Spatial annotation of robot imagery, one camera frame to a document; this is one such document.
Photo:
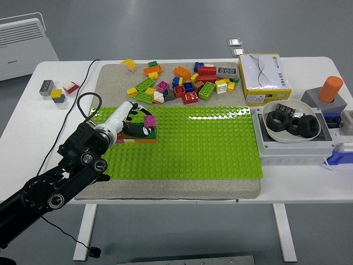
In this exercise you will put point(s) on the orange cylinder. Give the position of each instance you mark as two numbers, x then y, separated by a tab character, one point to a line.
330	89

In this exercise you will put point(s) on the grey long toy brick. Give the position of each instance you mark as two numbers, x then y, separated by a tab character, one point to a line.
47	87
227	71

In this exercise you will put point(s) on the dark green small brick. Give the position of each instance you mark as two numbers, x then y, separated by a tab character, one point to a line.
153	63
235	80

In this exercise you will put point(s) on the pink toy brick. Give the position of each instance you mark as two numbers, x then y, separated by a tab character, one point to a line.
163	86
150	121
120	141

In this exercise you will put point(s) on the pink flat toy brick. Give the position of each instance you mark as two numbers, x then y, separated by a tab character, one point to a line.
120	141

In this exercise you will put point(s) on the grey small toy brick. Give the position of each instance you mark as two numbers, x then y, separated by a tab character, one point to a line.
59	98

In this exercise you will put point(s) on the white and yellow brick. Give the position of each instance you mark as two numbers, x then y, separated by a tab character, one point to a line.
221	87

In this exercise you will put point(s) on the red flat toy brick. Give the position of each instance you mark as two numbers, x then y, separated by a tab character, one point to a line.
120	136

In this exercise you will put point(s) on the lime green long brick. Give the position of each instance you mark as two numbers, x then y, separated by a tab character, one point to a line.
207	91
144	84
143	97

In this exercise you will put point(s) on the blue plastic block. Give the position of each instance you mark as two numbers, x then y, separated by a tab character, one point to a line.
342	158

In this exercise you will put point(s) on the yellow and white carton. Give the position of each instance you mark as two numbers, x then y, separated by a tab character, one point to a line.
264	77

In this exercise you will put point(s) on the blue and yellow brick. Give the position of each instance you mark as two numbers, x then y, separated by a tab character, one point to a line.
176	82

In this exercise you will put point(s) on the black and grey slope brick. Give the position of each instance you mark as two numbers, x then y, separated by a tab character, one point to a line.
168	95

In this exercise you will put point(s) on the red and white brick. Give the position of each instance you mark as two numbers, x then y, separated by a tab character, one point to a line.
71	87

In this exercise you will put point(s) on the white table leg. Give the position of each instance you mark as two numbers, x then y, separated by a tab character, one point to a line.
285	234
84	234

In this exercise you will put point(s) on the grey-brown foam mat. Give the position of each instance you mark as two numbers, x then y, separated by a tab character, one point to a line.
115	82

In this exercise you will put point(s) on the glossy red toy brick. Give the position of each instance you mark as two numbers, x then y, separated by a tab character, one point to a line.
190	98

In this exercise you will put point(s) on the light grey junction box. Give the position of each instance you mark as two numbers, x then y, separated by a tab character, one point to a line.
289	154

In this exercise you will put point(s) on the white and orange brick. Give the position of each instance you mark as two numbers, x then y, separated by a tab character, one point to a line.
159	97

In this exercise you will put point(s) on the grey block with hole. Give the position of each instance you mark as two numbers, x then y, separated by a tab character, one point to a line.
311	98

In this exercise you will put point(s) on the white plastic piece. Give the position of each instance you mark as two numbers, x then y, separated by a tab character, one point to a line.
347	147

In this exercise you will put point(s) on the light pink small brick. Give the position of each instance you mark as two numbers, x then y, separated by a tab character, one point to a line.
131	69

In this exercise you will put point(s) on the red long toy brick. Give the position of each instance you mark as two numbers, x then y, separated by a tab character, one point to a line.
207	70
207	78

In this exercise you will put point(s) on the white panel heater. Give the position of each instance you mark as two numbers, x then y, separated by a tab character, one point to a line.
19	47

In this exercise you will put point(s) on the orange flat long brick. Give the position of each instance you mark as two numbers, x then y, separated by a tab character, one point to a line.
146	141

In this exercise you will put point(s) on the brown toy brick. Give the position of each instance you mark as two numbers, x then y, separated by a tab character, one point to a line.
128	137
198	86

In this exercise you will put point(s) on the white bowl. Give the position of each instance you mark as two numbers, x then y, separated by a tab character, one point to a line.
273	135

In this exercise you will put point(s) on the purple circuit board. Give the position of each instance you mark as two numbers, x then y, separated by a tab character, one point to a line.
285	108

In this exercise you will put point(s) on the blue toy brick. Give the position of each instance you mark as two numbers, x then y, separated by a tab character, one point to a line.
189	87
198	66

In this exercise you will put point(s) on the white flat toy brick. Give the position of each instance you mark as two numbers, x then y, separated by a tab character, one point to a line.
129	141

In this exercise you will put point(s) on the large black hex nut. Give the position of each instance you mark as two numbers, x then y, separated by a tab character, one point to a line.
277	121
294	128
309	125

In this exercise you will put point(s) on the yellow wedge toy brick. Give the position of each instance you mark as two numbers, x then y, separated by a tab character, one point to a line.
129	63

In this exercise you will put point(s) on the white zip tie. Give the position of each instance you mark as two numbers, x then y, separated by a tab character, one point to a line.
328	165

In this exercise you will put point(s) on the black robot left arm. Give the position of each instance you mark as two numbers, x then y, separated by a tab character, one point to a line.
82	143

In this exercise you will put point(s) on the orange long toy brick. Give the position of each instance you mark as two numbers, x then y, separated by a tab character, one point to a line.
153	70
182	73

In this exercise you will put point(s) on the silver floor socket cover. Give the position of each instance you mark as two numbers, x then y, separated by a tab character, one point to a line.
234	42
237	52

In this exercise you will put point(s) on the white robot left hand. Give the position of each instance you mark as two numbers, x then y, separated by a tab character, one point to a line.
115	116

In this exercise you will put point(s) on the green studded baseplate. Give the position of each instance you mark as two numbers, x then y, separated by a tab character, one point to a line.
179	154

